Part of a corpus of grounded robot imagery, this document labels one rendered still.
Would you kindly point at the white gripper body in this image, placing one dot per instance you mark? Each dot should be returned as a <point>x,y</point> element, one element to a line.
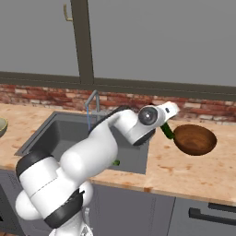
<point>173,108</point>

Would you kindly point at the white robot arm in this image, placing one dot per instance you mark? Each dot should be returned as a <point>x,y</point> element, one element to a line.
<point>89,153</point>

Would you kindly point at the brown wooden bowl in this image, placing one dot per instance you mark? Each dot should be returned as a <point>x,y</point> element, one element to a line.
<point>195,139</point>

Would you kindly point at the grey metal sink faucet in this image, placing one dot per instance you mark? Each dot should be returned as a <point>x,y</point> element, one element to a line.
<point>97,97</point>

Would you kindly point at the grey kitchen sink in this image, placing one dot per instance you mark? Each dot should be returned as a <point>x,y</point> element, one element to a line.
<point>61,129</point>

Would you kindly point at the pale green bowl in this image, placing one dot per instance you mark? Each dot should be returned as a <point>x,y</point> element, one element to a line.
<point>2,126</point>

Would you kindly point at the green avocado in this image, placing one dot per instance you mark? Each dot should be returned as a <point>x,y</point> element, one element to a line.
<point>116,162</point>

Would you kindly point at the blue water stream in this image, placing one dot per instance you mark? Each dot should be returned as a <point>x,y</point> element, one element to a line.
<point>88,121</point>

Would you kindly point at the grey cupboard door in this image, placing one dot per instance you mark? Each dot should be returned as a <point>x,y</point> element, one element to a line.
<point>132,212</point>

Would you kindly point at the grey drawer front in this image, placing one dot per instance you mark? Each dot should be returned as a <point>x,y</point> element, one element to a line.
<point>184,227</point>

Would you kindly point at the dark grey cupboard front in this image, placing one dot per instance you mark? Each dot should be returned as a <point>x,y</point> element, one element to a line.
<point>7,199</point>

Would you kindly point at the dark brown window frame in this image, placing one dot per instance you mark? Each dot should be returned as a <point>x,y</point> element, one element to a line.
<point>83,46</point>

